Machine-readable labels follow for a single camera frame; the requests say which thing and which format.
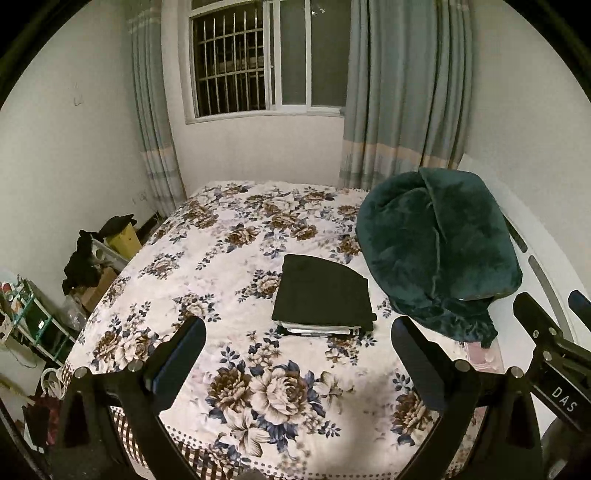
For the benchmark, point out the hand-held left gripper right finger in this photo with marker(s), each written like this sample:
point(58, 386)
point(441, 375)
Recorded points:
point(415, 355)

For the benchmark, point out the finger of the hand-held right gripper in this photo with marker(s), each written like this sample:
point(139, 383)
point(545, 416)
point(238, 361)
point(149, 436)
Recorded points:
point(538, 318)
point(581, 302)

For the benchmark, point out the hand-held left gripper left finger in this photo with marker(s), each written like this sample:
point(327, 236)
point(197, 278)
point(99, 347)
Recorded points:
point(178, 364)

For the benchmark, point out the black white striped garment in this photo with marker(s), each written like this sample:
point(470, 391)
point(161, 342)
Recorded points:
point(314, 329)

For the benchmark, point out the dark garment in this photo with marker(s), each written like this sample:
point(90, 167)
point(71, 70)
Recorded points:
point(323, 290)

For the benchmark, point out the black clothes heap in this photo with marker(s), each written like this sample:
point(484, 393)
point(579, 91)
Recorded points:
point(83, 265)

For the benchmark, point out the pink cloth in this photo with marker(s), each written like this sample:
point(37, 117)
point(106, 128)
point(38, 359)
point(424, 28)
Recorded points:
point(482, 355)

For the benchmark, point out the white headboard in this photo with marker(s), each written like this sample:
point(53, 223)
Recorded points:
point(545, 230)

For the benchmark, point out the floral bedspread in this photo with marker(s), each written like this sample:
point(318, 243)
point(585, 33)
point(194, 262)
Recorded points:
point(231, 277)

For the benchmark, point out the dark green plush blanket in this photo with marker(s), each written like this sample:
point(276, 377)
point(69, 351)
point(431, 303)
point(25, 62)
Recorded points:
point(434, 249)

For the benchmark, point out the cardboard box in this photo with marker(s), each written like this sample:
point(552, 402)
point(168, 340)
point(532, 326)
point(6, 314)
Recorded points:
point(94, 290)

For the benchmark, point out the yellow box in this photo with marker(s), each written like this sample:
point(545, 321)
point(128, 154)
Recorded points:
point(124, 242)

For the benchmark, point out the red bag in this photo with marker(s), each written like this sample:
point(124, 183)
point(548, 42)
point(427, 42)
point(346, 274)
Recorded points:
point(41, 415)

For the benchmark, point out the small black cloth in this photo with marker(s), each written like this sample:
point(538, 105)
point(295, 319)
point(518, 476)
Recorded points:
point(117, 225)

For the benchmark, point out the narrow grey blue curtain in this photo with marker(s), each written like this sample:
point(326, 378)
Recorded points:
point(154, 115)

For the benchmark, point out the wide grey blue curtain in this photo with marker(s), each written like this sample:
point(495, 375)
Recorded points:
point(406, 92)

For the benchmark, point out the metal window grille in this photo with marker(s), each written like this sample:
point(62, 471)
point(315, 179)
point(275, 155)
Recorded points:
point(231, 64)

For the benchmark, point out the white framed window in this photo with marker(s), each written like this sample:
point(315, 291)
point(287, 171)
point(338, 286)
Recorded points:
point(304, 55)

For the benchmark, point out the green frame storage rack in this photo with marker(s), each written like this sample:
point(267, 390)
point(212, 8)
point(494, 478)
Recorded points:
point(32, 318)

